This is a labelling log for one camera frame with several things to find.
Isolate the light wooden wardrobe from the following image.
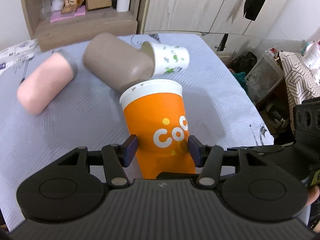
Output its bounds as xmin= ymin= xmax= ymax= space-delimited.
xmin=138 ymin=0 xmax=287 ymax=60

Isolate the white floral paper cup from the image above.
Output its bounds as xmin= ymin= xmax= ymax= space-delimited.
xmin=140 ymin=41 xmax=190 ymax=76

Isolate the pink flat pad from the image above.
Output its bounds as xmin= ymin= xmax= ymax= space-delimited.
xmin=49 ymin=5 xmax=86 ymax=23

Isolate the brown cardboard box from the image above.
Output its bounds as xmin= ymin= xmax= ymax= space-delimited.
xmin=78 ymin=0 xmax=112 ymax=11

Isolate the clear bottle beige cap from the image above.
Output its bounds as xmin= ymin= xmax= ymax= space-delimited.
xmin=41 ymin=0 xmax=52 ymax=18

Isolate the right hand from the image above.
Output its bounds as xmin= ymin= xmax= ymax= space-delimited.
xmin=306 ymin=185 xmax=319 ymax=206

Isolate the geometric patterned cloth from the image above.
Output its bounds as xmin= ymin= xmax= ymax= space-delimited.
xmin=279 ymin=50 xmax=319 ymax=132

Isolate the white printed package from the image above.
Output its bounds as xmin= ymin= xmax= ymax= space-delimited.
xmin=0 ymin=38 xmax=41 ymax=74

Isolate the brown tumbler cup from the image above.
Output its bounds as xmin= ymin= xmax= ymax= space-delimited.
xmin=83 ymin=33 xmax=155 ymax=92

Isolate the small orange printed box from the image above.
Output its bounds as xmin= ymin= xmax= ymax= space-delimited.
xmin=61 ymin=0 xmax=78 ymax=14

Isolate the black bag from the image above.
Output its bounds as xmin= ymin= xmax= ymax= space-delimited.
xmin=229 ymin=51 xmax=258 ymax=75

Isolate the pink tumbler cup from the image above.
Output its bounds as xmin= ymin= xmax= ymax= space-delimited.
xmin=17 ymin=49 xmax=78 ymax=115

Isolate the clear plastic storage bin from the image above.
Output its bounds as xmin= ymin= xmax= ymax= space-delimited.
xmin=245 ymin=53 xmax=284 ymax=105

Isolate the wooden open shelf unit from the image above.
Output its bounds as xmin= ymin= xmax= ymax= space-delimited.
xmin=21 ymin=0 xmax=140 ymax=51

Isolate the orange paper cup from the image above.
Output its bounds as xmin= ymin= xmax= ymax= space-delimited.
xmin=119 ymin=79 xmax=195 ymax=179

